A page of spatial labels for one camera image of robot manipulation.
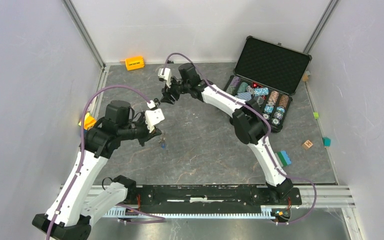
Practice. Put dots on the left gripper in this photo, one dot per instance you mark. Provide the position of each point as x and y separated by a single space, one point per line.
147 135

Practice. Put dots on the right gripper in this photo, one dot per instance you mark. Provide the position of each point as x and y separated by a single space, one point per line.
167 96

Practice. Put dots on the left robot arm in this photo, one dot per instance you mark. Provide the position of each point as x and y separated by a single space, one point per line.
71 216

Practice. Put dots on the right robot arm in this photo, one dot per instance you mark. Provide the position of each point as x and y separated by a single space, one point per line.
250 127

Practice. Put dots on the small black key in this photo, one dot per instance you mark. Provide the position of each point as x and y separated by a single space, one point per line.
157 102

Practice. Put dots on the yellow orange block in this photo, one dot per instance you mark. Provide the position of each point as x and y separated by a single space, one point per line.
89 121

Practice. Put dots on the orange toy block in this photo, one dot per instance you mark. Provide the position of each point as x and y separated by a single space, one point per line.
134 63

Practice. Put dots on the black poker chip case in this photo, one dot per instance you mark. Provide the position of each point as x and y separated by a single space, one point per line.
270 74

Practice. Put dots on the blue green brick stack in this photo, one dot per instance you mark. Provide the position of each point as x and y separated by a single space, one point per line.
283 158

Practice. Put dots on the tan cube by case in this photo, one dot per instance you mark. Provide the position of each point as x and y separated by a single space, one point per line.
306 76

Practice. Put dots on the wooden letter cube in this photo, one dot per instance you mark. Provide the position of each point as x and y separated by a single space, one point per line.
307 144

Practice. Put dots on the teal cube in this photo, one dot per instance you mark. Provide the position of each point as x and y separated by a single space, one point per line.
326 141

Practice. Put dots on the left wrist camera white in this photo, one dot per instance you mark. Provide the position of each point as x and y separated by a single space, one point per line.
153 116

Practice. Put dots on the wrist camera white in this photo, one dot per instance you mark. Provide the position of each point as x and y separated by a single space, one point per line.
165 75
153 116

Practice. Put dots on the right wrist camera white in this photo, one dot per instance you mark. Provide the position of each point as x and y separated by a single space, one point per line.
165 75

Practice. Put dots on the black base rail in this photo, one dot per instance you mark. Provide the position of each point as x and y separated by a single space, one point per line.
209 199

